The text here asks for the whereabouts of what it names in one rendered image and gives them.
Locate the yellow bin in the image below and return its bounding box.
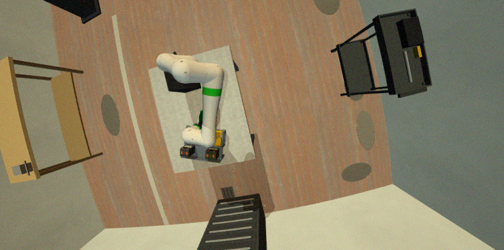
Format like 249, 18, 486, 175
214, 131, 222, 146

